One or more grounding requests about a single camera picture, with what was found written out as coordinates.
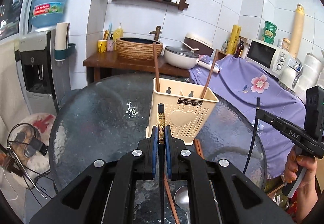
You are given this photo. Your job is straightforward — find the black chopstick gold band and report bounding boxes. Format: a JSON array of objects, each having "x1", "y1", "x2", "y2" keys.
[{"x1": 158, "y1": 103, "x2": 165, "y2": 224}]

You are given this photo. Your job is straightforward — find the brown wooden chopstick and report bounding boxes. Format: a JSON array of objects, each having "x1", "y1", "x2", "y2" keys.
[
  {"x1": 164, "y1": 176, "x2": 180, "y2": 224},
  {"x1": 200, "y1": 52, "x2": 217, "y2": 99},
  {"x1": 153, "y1": 42, "x2": 160, "y2": 92}
]

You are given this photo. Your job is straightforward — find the steel spoon with wooden handle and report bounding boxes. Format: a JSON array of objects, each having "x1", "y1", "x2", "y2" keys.
[{"x1": 174, "y1": 186, "x2": 191, "y2": 224}]

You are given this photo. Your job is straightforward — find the person's right hand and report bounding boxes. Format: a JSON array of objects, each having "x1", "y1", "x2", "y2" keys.
[{"x1": 283, "y1": 146, "x2": 319, "y2": 222}]

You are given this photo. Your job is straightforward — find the cream plastic utensil holder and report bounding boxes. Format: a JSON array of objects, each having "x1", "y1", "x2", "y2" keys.
[{"x1": 146, "y1": 78, "x2": 218, "y2": 146}]

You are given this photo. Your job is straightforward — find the round glass table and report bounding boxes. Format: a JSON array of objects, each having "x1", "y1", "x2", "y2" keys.
[{"x1": 49, "y1": 74, "x2": 267, "y2": 189}]

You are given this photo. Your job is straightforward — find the white kettle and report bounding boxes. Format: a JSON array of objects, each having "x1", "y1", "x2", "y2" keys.
[{"x1": 278, "y1": 58, "x2": 303, "y2": 93}]

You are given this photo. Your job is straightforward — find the white microwave oven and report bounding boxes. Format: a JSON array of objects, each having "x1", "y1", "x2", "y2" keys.
[{"x1": 245, "y1": 40, "x2": 296, "y2": 79}]

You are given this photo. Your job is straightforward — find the white pan with lid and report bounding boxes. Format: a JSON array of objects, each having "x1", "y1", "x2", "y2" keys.
[{"x1": 164, "y1": 46, "x2": 213, "y2": 70}]

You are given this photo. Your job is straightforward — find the wooden side table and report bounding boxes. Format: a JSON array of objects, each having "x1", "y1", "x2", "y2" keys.
[{"x1": 83, "y1": 51, "x2": 190, "y2": 83}]

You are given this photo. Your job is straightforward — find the purple floral cloth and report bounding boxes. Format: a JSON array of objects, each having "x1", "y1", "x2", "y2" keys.
[{"x1": 197, "y1": 56, "x2": 306, "y2": 182}]

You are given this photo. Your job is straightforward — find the woven pattern basin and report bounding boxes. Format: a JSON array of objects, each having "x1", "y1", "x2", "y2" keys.
[{"x1": 115, "y1": 37, "x2": 163, "y2": 60}]

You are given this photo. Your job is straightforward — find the brown white rice cooker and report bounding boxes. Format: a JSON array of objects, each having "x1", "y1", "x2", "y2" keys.
[{"x1": 183, "y1": 33, "x2": 214, "y2": 56}]

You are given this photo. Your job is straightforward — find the tall beige rolled mat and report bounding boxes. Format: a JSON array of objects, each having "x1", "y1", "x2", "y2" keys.
[{"x1": 289, "y1": 3, "x2": 305, "y2": 58}]

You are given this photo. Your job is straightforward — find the yellow mug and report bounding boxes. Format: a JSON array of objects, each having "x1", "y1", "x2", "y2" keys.
[{"x1": 97, "y1": 40, "x2": 107, "y2": 53}]

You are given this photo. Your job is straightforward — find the brass faucet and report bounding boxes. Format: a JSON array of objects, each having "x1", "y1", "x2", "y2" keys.
[{"x1": 149, "y1": 26, "x2": 161, "y2": 41}]

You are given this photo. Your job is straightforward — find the dark brown glass bottle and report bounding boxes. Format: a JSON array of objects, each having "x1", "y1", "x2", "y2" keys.
[{"x1": 234, "y1": 40, "x2": 244, "y2": 58}]

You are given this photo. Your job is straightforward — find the yellow soap bottle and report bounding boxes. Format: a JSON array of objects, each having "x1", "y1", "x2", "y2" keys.
[{"x1": 113, "y1": 23, "x2": 124, "y2": 42}]

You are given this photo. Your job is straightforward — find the yellow roll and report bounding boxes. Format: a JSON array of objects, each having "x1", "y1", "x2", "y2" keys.
[{"x1": 226, "y1": 25, "x2": 241, "y2": 55}]

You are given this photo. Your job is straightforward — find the stacked green tubs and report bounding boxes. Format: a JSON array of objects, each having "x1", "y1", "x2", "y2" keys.
[{"x1": 261, "y1": 21, "x2": 277, "y2": 44}]

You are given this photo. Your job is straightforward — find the water dispenser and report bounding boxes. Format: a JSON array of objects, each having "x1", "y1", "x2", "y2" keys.
[{"x1": 19, "y1": 27, "x2": 75, "y2": 115}]

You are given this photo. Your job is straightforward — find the paper cup stack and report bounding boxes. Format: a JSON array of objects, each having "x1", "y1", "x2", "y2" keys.
[{"x1": 54, "y1": 22, "x2": 70, "y2": 51}]

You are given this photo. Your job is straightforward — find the black cables on floor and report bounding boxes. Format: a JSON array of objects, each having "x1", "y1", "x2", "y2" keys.
[{"x1": 4, "y1": 122, "x2": 55, "y2": 201}]

